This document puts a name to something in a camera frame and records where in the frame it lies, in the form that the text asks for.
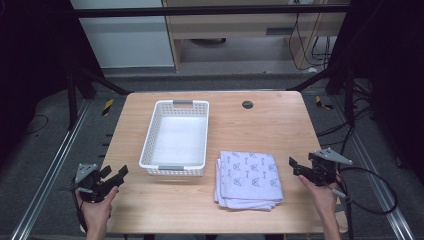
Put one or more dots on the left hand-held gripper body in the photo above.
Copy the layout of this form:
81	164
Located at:
87	186

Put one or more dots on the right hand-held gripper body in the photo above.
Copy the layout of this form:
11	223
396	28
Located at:
322	168

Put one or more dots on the person's left hand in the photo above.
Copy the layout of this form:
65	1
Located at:
98	210

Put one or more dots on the person's right hand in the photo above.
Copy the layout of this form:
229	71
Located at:
324	198

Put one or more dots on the folded light purple patterned towel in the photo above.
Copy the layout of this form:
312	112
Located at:
248	178

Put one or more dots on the white plastic basket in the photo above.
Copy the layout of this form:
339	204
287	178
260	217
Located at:
176	140

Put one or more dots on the black yellow striped tape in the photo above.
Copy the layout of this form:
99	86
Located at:
107	107
321	102

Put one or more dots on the black metal stand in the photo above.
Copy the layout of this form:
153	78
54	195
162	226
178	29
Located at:
71	100
348	96

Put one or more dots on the black curtain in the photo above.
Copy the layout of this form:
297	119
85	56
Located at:
390	66
33	56

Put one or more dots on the white cabinet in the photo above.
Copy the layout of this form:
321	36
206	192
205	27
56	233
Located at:
126	40

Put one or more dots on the light wooden desk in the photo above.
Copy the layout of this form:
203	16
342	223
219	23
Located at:
233	28

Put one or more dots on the silver metal floor rail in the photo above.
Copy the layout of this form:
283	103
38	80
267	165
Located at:
50	170
376	173

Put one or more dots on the black horizontal frame bar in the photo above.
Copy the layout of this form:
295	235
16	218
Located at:
200	12

